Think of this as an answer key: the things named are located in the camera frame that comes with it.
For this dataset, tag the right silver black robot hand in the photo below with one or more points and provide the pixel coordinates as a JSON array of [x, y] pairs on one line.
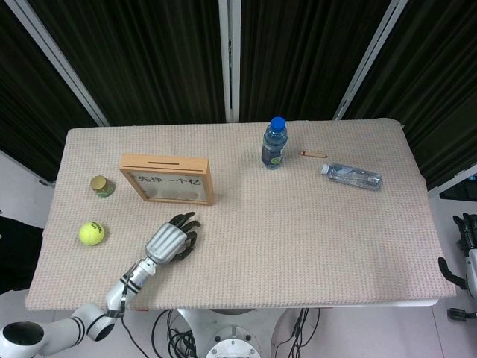
[[472, 268]]

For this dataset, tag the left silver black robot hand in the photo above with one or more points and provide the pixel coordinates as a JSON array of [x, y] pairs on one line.
[[167, 240]]

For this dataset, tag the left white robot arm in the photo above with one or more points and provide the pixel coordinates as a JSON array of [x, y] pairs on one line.
[[136, 277]]

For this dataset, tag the woven beige tablecloth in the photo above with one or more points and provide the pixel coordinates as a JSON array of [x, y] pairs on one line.
[[242, 242]]

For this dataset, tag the yellow tennis ball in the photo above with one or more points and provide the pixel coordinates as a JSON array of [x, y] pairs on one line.
[[92, 233]]

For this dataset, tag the white partition foot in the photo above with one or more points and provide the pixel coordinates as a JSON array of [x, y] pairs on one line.
[[452, 178]]

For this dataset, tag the blue sports drink bottle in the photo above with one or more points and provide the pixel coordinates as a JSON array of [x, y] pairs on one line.
[[275, 145]]

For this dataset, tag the black bulky object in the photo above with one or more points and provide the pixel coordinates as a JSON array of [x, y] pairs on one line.
[[18, 253]]

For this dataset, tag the clear plastic water bottle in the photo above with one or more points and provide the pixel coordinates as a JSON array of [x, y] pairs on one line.
[[352, 177]]

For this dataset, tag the wooden stick with red band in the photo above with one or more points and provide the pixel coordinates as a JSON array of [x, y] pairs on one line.
[[313, 153]]

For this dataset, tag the black curtain panel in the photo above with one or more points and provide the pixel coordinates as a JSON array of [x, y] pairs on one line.
[[439, 93], [149, 56], [22, 93], [298, 56]]

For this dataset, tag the wooden frame coin bank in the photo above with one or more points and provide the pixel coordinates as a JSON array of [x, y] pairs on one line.
[[167, 179]]

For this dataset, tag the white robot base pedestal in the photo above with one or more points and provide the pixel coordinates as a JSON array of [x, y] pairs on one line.
[[231, 335]]

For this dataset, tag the white partition post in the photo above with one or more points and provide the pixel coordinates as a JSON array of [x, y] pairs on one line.
[[230, 56], [367, 56], [56, 56]]

